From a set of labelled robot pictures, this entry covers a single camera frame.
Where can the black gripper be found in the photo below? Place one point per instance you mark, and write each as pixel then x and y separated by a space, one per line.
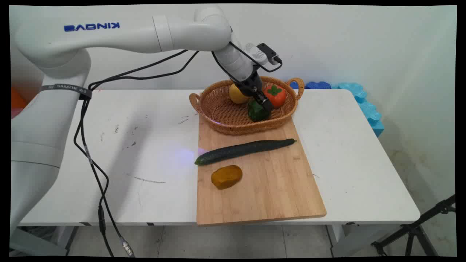
pixel 250 84

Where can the green bell pepper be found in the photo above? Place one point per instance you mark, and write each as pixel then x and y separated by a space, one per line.
pixel 257 112

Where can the brown-yellow potato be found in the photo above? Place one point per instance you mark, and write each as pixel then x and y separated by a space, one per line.
pixel 226 177

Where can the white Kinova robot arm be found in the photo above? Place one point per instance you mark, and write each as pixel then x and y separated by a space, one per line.
pixel 47 120

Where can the orange-red persimmon with green top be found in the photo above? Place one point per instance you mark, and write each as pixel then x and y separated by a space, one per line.
pixel 276 95

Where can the yellow lemon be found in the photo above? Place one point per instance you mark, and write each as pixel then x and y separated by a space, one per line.
pixel 236 94

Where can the long dark green cucumber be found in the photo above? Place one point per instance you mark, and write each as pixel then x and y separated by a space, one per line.
pixel 240 150

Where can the dark blue foam piece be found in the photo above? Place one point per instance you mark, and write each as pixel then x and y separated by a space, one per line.
pixel 316 85

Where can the wooden cutting board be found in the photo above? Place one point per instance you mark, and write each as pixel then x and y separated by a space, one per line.
pixel 262 189

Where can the light blue foam piece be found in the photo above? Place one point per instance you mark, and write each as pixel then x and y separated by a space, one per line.
pixel 367 107

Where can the white table leg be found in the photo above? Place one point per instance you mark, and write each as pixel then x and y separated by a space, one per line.
pixel 335 236
pixel 67 238

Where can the black tripod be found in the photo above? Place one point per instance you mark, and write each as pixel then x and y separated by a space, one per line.
pixel 411 231

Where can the orange object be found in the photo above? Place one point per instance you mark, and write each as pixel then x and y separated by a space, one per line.
pixel 17 99

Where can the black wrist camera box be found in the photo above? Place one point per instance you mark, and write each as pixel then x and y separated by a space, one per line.
pixel 267 52

